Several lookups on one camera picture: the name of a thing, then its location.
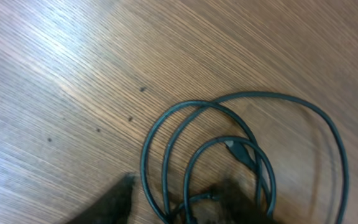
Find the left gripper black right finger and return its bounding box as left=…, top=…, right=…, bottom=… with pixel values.
left=197, top=179, right=278, bottom=224

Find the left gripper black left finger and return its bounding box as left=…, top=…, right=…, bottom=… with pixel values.
left=67, top=173, right=135, bottom=224

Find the black USB cable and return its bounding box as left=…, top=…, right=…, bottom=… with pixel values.
left=140, top=91, right=350, bottom=224

